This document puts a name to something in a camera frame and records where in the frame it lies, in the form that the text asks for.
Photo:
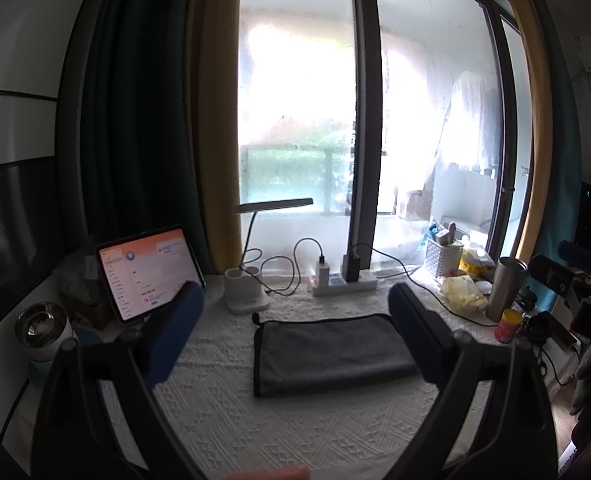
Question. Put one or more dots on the person's left hand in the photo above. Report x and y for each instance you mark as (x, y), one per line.
(270, 474)

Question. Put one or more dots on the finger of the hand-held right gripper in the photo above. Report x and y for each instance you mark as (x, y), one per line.
(578, 251)
(550, 271)

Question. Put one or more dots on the yellow tissue pack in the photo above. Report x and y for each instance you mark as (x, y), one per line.
(463, 295)
(475, 260)

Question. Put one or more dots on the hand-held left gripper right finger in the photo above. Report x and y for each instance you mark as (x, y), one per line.
(420, 340)

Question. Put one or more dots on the crumpled brown bag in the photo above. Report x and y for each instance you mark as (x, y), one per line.
(80, 285)

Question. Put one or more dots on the yellow curtain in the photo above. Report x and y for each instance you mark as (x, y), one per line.
(530, 110)
(215, 110)

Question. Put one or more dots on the teal curtain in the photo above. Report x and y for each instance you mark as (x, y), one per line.
(565, 160)

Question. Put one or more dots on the dark green curtain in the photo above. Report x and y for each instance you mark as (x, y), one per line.
(135, 110)

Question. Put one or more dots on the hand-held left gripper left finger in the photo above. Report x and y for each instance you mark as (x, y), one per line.
(175, 330)

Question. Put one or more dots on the tablet with lit screen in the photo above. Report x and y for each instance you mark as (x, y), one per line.
(145, 270)

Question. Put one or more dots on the white slotted basket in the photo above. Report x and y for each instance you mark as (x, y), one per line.
(443, 260)

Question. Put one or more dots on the grey towel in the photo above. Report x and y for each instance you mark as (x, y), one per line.
(325, 355)

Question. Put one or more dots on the white cup with metal inside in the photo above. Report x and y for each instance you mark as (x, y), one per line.
(45, 335)

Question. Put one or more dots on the cardboard box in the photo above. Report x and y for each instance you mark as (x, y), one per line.
(415, 205)

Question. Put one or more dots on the white charger plug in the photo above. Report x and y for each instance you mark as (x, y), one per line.
(323, 269)

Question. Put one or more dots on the glass jar with black lid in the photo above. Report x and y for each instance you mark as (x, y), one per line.
(524, 304)

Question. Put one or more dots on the hanging white garment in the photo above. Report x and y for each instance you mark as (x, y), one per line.
(470, 120)

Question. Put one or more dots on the white desk lamp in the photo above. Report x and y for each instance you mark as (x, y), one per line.
(245, 295)

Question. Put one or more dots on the white power strip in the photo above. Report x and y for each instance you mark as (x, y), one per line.
(348, 287)

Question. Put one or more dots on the dark window frame post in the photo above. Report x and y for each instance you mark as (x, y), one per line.
(364, 110)

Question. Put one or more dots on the black charger plug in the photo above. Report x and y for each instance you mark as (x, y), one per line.
(351, 267)

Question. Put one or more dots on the steel tumbler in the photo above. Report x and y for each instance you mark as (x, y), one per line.
(505, 290)

